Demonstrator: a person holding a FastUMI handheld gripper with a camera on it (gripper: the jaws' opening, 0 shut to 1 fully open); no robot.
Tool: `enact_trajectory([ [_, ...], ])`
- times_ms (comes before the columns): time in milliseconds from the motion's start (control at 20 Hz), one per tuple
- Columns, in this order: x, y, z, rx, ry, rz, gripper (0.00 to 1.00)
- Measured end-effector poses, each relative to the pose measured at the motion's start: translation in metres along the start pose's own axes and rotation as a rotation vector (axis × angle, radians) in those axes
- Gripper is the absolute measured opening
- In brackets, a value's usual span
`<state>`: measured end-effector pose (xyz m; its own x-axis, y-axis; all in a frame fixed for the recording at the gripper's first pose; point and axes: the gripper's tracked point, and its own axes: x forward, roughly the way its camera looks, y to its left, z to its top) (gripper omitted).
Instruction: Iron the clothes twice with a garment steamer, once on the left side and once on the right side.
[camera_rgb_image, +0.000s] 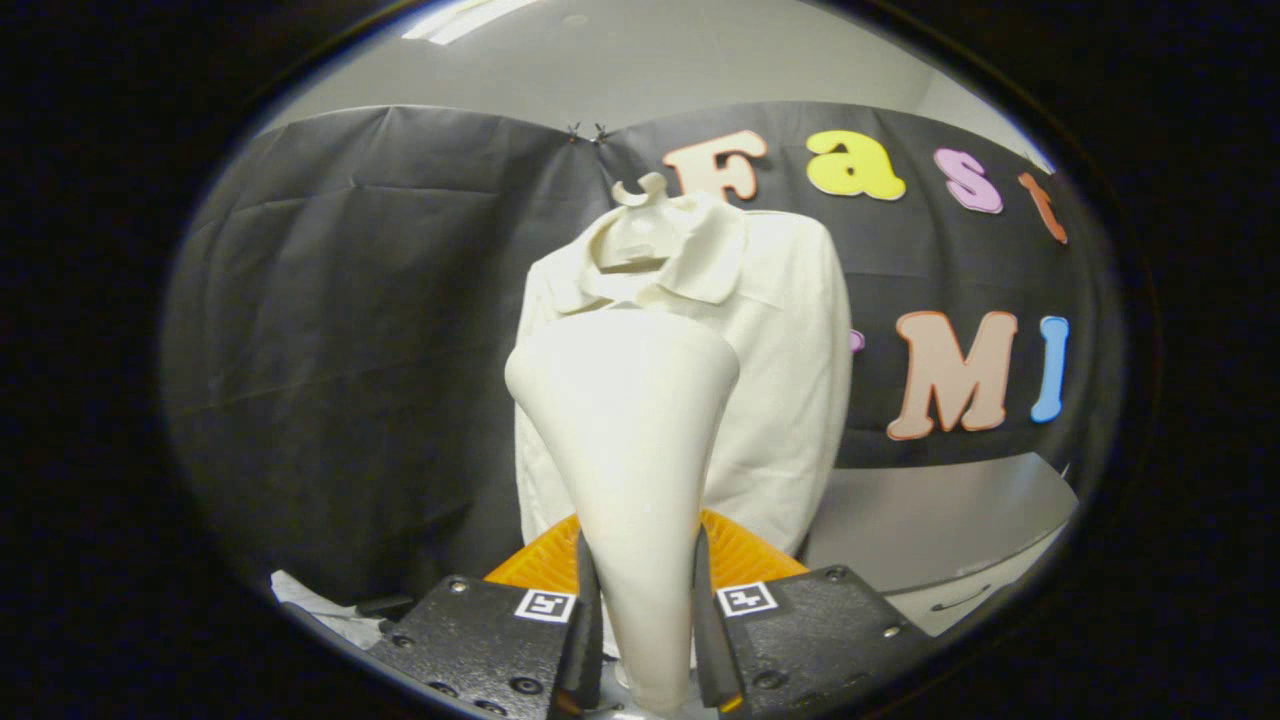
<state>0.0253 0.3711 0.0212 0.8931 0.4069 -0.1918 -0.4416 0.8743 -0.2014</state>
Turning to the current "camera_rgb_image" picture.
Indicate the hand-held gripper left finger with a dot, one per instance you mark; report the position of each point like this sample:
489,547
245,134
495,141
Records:
590,650

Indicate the cream plastic hanger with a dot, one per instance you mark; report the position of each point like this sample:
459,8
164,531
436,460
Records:
640,190

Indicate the cream button-up shirt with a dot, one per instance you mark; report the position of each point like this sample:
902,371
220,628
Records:
790,380

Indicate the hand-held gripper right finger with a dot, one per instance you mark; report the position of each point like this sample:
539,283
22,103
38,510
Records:
705,650

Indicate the black backdrop cloth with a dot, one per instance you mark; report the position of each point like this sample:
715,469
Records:
360,350

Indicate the crumpled white cloth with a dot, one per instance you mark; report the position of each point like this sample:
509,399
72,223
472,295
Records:
320,605

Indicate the white garment steamer head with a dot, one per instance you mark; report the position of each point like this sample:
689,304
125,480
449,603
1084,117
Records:
630,450

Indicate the white cabinet with grey top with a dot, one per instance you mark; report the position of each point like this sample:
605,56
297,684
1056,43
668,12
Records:
940,520

